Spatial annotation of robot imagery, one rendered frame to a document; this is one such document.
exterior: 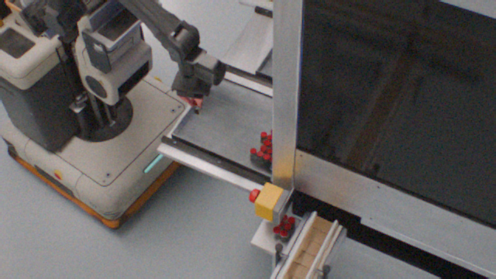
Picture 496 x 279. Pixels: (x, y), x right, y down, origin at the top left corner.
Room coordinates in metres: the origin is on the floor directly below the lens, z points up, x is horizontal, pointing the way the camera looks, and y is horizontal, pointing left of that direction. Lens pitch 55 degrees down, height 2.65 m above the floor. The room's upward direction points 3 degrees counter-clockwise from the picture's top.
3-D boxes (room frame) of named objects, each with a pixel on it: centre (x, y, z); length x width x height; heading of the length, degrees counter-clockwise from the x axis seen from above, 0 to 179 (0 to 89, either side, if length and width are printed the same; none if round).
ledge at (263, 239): (0.92, -0.09, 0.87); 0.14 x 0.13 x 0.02; 60
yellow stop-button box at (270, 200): (0.96, -0.06, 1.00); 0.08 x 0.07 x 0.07; 60
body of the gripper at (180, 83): (1.20, 0.14, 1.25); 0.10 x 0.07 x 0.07; 74
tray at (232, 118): (1.29, 0.02, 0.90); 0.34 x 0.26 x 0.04; 59
